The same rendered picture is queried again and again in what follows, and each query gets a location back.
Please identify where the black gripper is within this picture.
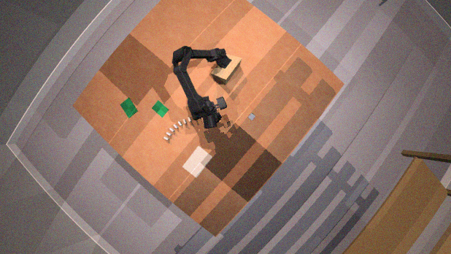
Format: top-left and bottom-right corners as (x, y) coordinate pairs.
(191, 96), (227, 120)

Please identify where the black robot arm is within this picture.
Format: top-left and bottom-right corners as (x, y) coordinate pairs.
(172, 46), (232, 128)

